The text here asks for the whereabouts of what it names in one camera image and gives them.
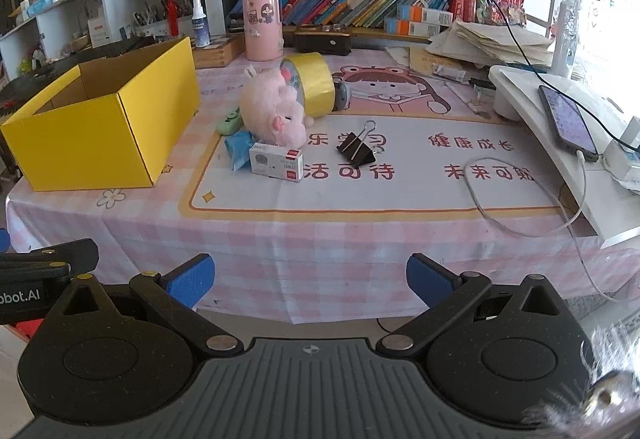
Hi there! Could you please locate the blue wrapper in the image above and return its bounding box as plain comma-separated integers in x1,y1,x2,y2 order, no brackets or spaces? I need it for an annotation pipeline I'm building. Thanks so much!
224,130,256,172

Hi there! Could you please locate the white staples box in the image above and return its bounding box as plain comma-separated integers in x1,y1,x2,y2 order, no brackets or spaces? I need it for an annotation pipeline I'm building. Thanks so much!
250,144,304,182

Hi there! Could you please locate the black binder clip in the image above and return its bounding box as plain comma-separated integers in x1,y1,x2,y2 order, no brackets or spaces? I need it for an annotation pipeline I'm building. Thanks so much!
336,120,376,168

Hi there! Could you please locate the pink plush pig toy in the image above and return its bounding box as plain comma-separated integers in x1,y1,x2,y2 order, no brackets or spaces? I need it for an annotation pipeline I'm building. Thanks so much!
239,68,307,149

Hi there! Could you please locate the yellow tape roll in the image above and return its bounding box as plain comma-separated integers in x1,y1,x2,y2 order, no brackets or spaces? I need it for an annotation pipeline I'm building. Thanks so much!
280,52,335,118

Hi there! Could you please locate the cartoon desk mat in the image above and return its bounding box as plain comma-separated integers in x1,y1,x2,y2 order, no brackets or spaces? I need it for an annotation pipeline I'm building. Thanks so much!
180,66,572,221

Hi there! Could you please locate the yellow cardboard box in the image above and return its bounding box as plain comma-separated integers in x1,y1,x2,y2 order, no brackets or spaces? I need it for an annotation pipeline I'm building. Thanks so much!
1,37,200,192

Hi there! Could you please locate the green eraser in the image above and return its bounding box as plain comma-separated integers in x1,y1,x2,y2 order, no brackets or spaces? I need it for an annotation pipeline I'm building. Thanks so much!
216,108,243,137

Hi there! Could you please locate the white laptop stand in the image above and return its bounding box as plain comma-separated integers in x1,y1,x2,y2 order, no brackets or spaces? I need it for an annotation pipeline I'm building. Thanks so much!
489,66,639,247

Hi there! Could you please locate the smartphone on stand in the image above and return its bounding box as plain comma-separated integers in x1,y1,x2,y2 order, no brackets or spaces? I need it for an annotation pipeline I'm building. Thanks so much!
538,85,599,163

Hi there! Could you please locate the stack of papers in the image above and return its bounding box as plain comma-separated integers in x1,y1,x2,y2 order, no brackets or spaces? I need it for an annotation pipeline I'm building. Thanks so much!
426,20,553,66

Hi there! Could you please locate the wooden chessboard box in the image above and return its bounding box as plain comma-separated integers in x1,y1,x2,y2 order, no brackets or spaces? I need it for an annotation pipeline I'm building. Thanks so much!
192,34,245,70

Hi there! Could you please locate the white spray bottle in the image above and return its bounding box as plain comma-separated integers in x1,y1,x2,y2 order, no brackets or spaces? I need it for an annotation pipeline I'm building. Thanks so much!
192,0,210,48

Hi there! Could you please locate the black stapler case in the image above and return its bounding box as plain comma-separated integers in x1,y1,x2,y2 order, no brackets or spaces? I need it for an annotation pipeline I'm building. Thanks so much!
293,29,352,56

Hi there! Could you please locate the pink cylindrical pen holder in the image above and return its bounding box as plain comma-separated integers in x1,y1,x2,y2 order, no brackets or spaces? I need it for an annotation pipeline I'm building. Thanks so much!
242,0,284,62

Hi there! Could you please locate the white charging cable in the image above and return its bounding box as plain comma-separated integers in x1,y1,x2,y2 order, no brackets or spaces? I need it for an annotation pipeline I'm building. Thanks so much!
463,149,632,304

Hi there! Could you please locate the black power cable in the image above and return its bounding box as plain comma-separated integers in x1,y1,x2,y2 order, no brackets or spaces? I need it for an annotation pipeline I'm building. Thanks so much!
429,0,640,156

